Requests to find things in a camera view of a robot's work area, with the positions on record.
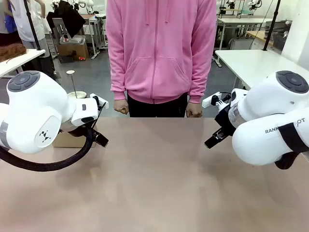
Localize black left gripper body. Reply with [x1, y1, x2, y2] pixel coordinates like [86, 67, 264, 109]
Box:
[60, 122, 96, 138]

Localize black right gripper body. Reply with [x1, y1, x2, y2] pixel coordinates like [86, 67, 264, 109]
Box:
[214, 106, 236, 137]

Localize person's right forearm pink sleeve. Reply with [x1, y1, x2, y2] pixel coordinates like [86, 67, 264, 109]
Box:
[106, 36, 128, 101]

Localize person's left forearm pink sleeve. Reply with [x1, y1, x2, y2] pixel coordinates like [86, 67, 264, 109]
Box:
[187, 36, 217, 104]

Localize person's left hand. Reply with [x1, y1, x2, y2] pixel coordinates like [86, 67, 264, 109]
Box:
[185, 102, 203, 118]

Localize person's right hand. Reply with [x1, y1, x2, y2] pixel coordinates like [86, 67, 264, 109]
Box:
[113, 100, 130, 115]

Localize metal rod stand white base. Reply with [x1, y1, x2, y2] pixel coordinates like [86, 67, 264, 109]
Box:
[66, 69, 87, 99]

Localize large white table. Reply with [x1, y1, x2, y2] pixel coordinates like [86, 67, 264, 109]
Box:
[214, 49, 309, 91]

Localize black trousers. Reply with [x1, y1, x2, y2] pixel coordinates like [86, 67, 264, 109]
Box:
[127, 93, 189, 118]

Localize brown cardboard storage box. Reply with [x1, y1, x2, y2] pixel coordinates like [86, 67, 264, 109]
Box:
[57, 43, 89, 61]

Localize wooden top table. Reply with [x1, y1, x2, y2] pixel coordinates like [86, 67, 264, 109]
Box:
[246, 30, 275, 49]

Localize white table with brown fur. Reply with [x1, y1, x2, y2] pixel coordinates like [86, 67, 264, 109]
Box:
[0, 49, 46, 78]

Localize pink zip hoodie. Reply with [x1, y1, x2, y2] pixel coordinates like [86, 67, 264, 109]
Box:
[105, 0, 217, 104]

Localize white lab bench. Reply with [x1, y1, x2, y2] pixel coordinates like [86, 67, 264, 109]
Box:
[217, 17, 273, 50]

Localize brown furry cloth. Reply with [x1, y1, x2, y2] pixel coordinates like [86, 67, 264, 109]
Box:
[0, 43, 27, 62]

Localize black stand pole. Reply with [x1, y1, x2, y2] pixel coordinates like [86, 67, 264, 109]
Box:
[23, 0, 42, 51]
[262, 0, 281, 51]

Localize black hanging cloth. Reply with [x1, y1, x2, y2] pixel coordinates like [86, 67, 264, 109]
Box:
[46, 0, 86, 39]

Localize bystander in white shirt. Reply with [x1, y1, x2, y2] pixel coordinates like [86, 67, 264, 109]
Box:
[9, 0, 56, 78]

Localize bystander in blue clothing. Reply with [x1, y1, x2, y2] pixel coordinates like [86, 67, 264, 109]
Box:
[0, 0, 19, 46]

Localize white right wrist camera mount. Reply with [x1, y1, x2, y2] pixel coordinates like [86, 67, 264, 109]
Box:
[202, 91, 232, 109]

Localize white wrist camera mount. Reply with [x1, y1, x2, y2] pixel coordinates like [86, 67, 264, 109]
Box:
[202, 91, 232, 109]
[90, 93, 109, 111]

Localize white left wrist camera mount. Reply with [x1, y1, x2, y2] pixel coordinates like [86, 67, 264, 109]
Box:
[90, 93, 109, 111]

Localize black braided cable sleeve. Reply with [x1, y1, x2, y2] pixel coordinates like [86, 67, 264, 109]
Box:
[0, 127, 94, 173]

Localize black strap on arm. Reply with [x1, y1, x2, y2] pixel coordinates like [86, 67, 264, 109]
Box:
[274, 122, 309, 170]

